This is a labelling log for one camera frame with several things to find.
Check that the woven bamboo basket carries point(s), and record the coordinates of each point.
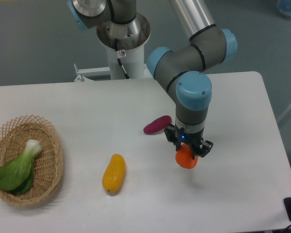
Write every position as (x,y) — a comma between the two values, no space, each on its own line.
(48,164)

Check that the yellow mango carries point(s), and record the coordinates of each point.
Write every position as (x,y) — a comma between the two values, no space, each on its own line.
(114,174)

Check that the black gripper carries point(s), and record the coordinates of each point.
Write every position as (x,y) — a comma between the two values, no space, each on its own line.
(190,135)

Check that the blue plastic bag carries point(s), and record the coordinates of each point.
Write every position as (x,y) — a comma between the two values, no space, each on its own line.
(284,7)

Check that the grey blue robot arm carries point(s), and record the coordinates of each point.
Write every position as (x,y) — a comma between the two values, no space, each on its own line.
(180,73)

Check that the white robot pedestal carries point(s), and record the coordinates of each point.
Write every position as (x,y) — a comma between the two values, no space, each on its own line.
(124,45)

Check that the orange fruit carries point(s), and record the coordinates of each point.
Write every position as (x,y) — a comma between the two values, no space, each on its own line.
(184,157)

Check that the green bok choy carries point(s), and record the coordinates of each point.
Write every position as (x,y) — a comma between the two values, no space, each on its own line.
(16,176)

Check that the purple sweet potato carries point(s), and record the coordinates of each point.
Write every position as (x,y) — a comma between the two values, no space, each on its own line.
(157,125)

